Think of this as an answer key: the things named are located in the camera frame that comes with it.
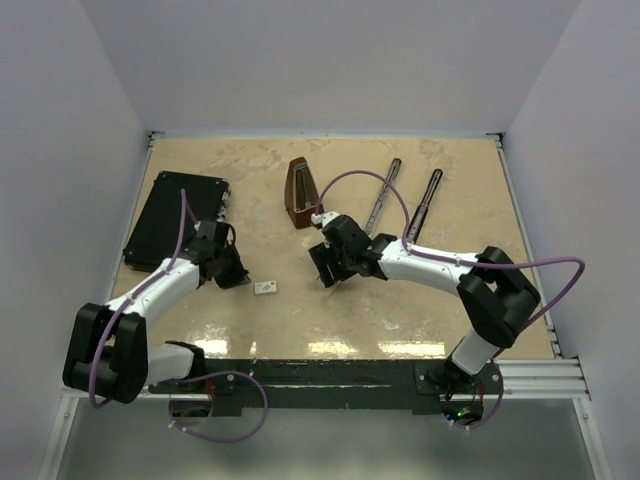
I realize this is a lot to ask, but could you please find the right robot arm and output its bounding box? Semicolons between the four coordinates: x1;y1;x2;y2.
309;212;540;393

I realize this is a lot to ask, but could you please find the grey black stapler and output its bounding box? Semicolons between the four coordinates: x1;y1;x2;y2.
364;158;402;236

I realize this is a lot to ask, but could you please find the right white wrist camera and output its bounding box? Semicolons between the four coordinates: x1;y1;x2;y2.
311;211;340;230

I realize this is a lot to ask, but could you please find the black ribbed briefcase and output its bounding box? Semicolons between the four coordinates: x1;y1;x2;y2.
123;171;230;272

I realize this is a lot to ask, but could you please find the brown wooden metronome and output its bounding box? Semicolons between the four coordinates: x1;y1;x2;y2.
284;157;324;230

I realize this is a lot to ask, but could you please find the small white card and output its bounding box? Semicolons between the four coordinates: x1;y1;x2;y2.
254;280;278;295

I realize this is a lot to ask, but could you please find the aluminium frame rail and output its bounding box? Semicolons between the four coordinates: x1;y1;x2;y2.
39;135;593;479

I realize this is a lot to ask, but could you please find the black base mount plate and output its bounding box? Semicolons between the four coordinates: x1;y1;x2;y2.
147;357;506;419

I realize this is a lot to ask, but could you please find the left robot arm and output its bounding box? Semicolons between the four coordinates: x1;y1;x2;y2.
62;220;249;408

